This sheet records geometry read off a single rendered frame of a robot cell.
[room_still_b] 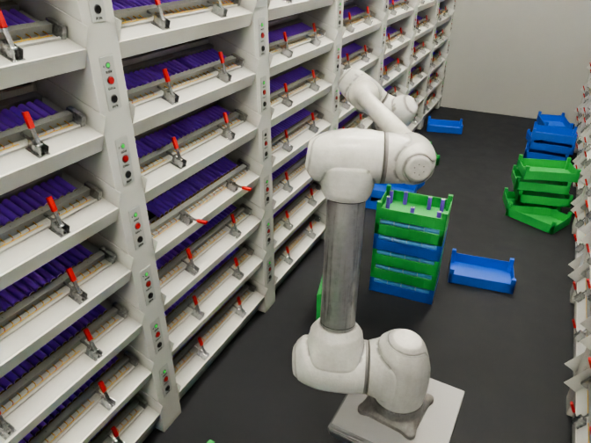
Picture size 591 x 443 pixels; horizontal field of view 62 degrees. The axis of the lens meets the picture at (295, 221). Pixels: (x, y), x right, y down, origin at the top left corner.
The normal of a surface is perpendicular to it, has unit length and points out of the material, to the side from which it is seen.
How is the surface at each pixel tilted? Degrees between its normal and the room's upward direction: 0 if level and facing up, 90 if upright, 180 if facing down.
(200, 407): 0
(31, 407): 21
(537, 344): 0
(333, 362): 75
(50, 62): 111
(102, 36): 90
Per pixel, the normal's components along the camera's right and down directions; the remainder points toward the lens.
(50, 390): 0.33, -0.73
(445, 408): 0.02, -0.87
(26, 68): 0.83, 0.52
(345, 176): -0.14, 0.40
